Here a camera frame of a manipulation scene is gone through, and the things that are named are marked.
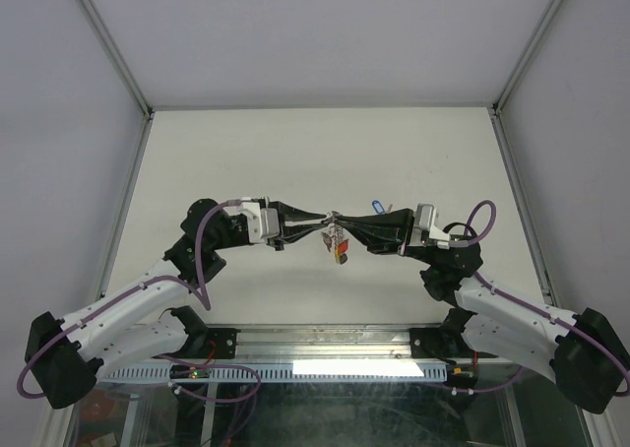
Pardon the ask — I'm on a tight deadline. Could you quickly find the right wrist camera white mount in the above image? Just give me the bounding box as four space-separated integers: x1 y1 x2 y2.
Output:
409 204 469 250

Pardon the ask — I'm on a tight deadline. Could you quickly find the key with blue tag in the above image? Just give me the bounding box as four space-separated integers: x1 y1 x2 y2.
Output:
371 200 393 215

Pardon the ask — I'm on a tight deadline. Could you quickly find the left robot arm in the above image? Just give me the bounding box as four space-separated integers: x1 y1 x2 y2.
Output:
16 198 327 409

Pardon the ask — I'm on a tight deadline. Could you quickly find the aluminium mounting rail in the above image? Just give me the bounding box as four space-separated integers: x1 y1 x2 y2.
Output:
208 323 438 361

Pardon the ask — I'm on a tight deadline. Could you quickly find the large keyring with yellow grip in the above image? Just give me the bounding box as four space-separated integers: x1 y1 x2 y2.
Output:
320 211 349 266

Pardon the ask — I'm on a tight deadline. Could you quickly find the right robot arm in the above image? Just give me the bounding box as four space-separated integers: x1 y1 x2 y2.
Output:
333 204 629 415

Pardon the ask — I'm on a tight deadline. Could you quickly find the left aluminium frame post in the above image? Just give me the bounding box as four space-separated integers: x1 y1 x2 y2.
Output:
75 0 154 118

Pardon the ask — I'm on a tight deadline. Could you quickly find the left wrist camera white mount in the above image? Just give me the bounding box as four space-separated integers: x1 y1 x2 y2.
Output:
226 197 281 244

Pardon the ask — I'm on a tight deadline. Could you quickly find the aluminium frame post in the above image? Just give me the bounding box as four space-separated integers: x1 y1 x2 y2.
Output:
492 0 567 115
75 0 154 118

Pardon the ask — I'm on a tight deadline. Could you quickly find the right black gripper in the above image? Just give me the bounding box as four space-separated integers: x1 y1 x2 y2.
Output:
334 208 438 268

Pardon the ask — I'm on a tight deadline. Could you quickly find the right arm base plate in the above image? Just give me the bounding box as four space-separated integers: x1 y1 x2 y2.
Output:
409 327 449 359

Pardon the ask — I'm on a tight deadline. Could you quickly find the right aluminium frame post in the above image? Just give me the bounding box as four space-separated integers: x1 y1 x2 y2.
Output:
492 0 567 115

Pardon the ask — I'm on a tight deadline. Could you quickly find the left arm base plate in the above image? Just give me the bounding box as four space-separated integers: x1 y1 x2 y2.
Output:
196 327 240 360

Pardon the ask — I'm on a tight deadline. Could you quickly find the slotted white cable duct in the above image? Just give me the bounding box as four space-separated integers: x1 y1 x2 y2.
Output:
104 358 447 385

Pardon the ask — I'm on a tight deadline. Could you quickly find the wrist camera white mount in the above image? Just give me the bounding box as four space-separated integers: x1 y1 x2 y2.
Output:
226 197 281 244
409 204 469 250

